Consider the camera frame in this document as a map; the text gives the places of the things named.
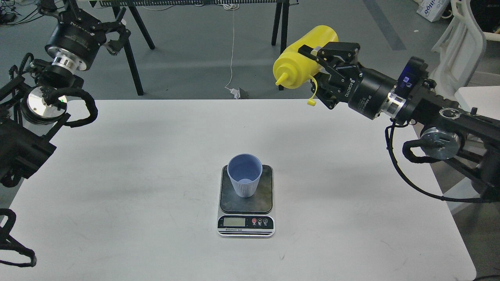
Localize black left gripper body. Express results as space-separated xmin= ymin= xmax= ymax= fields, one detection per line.
xmin=45 ymin=22 xmax=107 ymax=71

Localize white side table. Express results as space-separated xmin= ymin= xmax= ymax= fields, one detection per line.
xmin=455 ymin=86 xmax=500 ymax=120

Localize white hanging cable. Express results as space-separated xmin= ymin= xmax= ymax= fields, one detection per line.
xmin=223 ymin=3 xmax=243 ymax=100

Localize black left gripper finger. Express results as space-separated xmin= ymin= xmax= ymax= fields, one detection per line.
xmin=96 ymin=7 xmax=131 ymax=56
xmin=37 ymin=0 xmax=84 ymax=25

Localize digital kitchen scale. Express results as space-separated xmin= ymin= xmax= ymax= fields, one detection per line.
xmin=216 ymin=164 xmax=276 ymax=238

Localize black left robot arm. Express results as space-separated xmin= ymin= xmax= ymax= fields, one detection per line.
xmin=0 ymin=0 xmax=130 ymax=188

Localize black trestle table frame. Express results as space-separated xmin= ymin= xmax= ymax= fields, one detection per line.
xmin=89 ymin=0 xmax=290 ymax=96

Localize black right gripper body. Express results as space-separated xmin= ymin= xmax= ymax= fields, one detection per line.
xmin=318 ymin=64 xmax=396 ymax=119

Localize yellow squeeze bottle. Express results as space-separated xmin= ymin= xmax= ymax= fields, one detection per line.
xmin=273 ymin=25 xmax=339 ymax=89

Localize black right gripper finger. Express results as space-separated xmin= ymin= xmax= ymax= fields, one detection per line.
xmin=314 ymin=74 xmax=344 ymax=110
xmin=298 ymin=42 xmax=361 ymax=69

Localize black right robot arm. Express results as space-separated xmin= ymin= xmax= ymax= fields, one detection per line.
xmin=298 ymin=42 xmax=499 ymax=203

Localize white office chair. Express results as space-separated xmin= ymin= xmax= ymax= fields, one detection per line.
xmin=430 ymin=0 xmax=500 ymax=101

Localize white cardboard box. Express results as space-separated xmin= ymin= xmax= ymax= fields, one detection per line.
xmin=416 ymin=0 xmax=451 ymax=22

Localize blue ribbed plastic cup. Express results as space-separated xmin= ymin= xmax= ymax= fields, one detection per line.
xmin=227 ymin=153 xmax=264 ymax=198

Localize black floor cables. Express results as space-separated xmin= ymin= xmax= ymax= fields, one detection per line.
xmin=0 ymin=0 xmax=51 ymax=28

